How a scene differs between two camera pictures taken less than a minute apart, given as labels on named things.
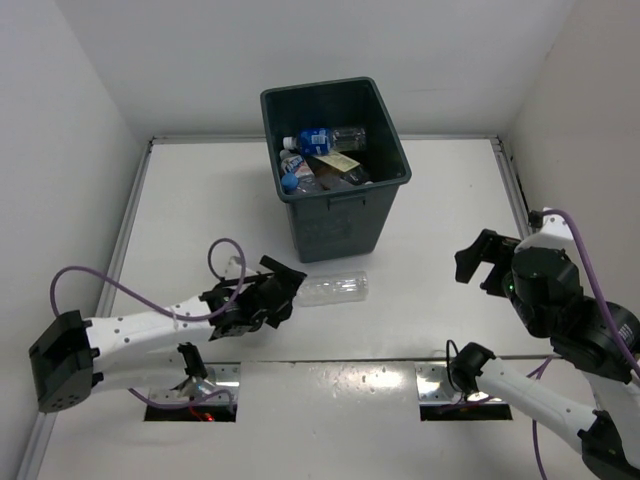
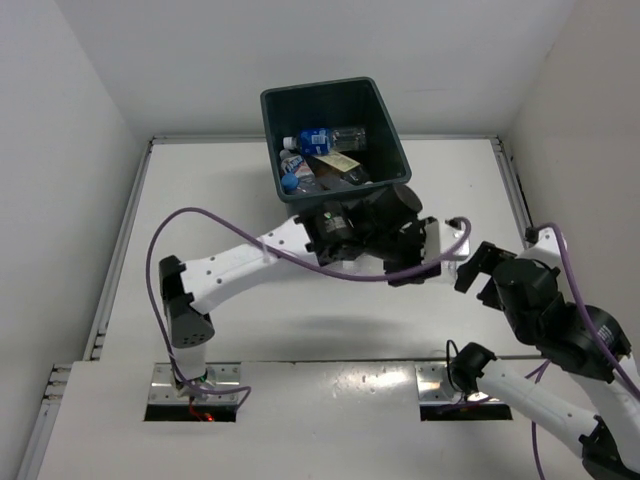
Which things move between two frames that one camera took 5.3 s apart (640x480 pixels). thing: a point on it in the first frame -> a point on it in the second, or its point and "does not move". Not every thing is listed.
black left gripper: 274,266 -> 417,230
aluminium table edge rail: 513,190 does not move
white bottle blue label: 295,164 does not move
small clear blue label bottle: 321,141 does not move
